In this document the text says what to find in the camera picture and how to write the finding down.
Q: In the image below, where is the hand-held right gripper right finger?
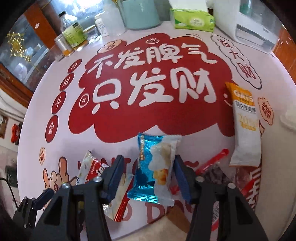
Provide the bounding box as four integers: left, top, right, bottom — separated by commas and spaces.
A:
173, 154, 270, 241

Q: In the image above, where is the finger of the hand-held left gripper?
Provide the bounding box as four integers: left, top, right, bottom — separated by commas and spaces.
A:
11, 197, 37, 232
32, 188, 55, 210

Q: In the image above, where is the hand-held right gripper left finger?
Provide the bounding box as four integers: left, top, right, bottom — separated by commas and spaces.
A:
30, 155, 125, 241

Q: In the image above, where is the red and white cream biscuit packet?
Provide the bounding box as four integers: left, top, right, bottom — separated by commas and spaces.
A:
77, 151, 134, 223

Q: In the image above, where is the white snack packet clear window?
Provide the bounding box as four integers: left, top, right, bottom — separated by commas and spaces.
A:
148, 135, 182, 207

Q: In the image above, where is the blue snack packet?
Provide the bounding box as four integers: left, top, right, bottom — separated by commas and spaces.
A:
128, 133, 162, 204

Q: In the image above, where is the red packet with dark snack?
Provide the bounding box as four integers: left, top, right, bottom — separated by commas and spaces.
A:
193, 149, 257, 241

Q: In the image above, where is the pink printed table mat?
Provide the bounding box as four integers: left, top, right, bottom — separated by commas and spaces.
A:
17, 20, 296, 241

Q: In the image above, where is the red container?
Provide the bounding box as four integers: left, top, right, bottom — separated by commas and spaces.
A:
10, 124, 23, 145

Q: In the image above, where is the orange and white oat bar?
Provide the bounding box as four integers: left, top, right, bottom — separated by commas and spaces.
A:
225, 82, 262, 168

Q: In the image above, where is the silver metal can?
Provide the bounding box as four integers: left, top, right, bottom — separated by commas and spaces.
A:
54, 35, 75, 57

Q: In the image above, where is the wooden framed glass door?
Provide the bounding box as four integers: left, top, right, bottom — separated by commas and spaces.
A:
0, 5, 70, 98

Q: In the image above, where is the small glass jar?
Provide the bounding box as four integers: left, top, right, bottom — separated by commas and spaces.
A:
82, 25, 100, 44

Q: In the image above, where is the glass bottle with green label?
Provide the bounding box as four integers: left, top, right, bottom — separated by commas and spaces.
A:
58, 11, 89, 51

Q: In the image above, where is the white pill bottle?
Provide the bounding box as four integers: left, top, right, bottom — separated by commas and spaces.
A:
94, 14, 109, 37

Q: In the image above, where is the translucent plastic bottle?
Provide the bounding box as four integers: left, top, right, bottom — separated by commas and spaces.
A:
102, 0, 126, 36

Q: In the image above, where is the green tissue pack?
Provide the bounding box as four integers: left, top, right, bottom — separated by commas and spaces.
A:
168, 0, 215, 32

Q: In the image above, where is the teal canister with brown lid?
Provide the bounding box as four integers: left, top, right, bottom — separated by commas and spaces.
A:
120, 0, 162, 30

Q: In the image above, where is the white countertop appliance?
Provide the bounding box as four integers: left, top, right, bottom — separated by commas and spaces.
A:
208, 0, 284, 54

